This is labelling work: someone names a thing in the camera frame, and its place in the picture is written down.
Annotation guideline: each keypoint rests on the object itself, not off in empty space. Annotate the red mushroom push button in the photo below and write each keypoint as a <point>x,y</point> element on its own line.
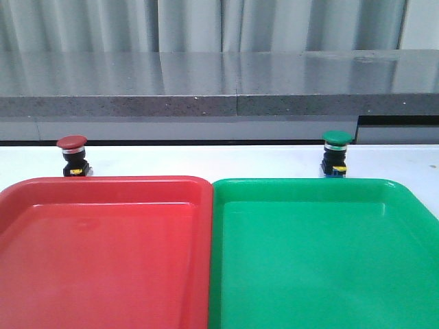
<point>73,152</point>

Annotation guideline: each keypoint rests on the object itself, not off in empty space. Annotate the green plastic tray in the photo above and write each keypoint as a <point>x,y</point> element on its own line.
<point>322,253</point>

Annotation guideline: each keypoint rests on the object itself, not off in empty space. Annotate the green mushroom push button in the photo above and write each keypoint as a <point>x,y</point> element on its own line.
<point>335,146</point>

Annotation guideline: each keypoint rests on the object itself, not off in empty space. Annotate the red plastic tray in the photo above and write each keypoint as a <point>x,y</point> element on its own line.
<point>106,252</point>

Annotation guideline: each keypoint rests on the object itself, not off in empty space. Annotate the grey granite counter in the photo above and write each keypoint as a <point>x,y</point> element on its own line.
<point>126,98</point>

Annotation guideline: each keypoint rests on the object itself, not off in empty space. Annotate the white pleated curtain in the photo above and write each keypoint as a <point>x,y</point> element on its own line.
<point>201,26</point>

